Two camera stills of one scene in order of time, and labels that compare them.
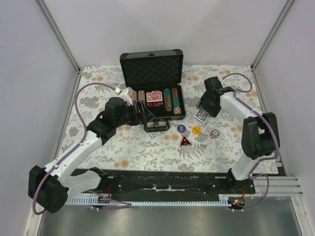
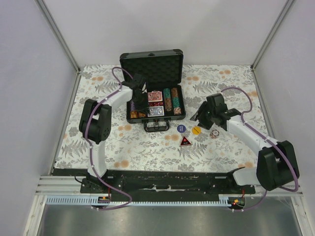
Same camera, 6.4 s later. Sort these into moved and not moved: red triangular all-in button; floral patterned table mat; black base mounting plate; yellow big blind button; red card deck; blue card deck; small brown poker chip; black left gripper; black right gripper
Moved: black left gripper; blue card deck; black right gripper
Not moved: floral patterned table mat; small brown poker chip; black base mounting plate; red card deck; red triangular all-in button; yellow big blind button
